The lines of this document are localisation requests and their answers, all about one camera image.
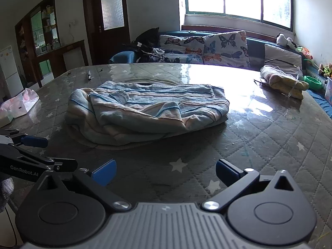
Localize dark wooden door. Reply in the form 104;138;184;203
81;0;131;66

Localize square butterfly print pillow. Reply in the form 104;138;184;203
203;31;251;69

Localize person's left forearm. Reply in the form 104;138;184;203
0;178;15;212

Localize pink orange plush toy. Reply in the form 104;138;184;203
296;46;314;61

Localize long butterfly print pillow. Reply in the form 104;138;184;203
158;34;206;65

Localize grey pillow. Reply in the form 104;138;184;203
263;43;303;76

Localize blue sofa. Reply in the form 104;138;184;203
109;30;332;121

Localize green bowl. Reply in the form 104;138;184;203
303;75;322;92

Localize small plush toys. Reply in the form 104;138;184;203
318;63;332;79

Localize white pink plastic bag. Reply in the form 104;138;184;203
0;88;40;125

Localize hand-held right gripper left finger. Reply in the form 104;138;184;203
34;159;133;212

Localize dark wooden cabinet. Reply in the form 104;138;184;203
14;0;87;87

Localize blue striped towel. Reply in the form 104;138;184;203
65;80;230;146

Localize black bag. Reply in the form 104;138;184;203
121;27;166;63

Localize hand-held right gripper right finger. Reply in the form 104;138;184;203
203;159;299;212

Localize rolled patterned cloth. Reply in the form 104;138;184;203
255;65;310;100

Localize grey quilted star table cover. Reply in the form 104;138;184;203
0;62;332;249

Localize clear plastic box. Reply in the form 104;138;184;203
323;78;332;99

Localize white refrigerator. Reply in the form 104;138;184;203
0;45;24;99

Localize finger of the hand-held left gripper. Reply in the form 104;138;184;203
0;145;78;180
0;128;49;149

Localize panda plush toy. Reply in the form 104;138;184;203
276;33;297;50

